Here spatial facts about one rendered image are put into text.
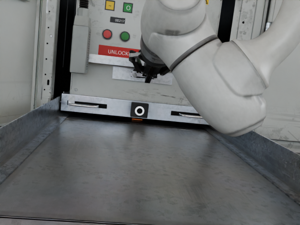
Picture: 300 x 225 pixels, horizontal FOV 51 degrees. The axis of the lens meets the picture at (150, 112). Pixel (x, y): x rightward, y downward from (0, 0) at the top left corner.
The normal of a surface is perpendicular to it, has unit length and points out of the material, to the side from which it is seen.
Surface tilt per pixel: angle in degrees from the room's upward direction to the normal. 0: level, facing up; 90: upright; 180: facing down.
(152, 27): 131
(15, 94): 90
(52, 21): 90
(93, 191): 0
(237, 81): 84
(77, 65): 90
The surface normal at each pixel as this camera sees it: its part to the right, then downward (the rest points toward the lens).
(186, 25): 0.22, 0.77
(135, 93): 0.08, 0.15
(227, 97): -0.18, 0.09
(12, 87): 0.92, 0.16
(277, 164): -0.99, -0.10
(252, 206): 0.11, -0.98
